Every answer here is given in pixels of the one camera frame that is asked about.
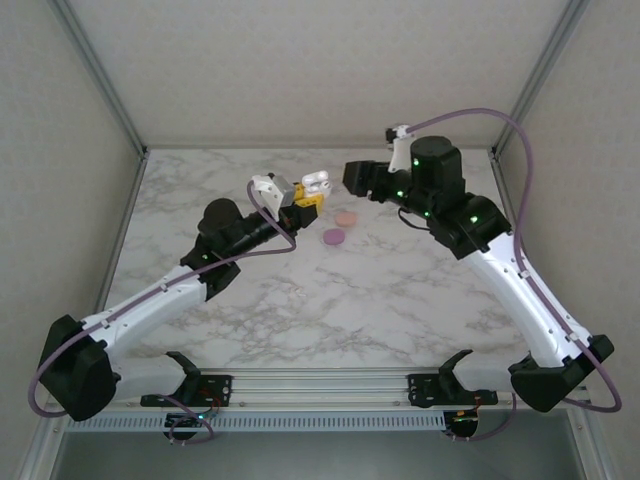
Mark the white earbud charging case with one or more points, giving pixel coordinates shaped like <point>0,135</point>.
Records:
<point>315,181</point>

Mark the pink earbud charging case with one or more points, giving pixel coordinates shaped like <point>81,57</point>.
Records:
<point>345,219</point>

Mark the purple earbud charging case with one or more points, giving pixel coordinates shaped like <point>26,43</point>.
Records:
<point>334,237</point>

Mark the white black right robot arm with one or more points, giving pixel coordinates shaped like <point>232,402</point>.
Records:
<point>555,380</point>

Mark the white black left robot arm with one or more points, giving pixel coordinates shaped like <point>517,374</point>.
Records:
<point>75,370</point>

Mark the black controller board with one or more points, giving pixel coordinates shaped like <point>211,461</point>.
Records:
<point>462,425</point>
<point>187,425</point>

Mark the aluminium frame post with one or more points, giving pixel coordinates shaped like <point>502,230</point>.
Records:
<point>537,80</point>
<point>107,80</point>

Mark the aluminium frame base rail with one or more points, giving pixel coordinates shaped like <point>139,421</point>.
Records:
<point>320,390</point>

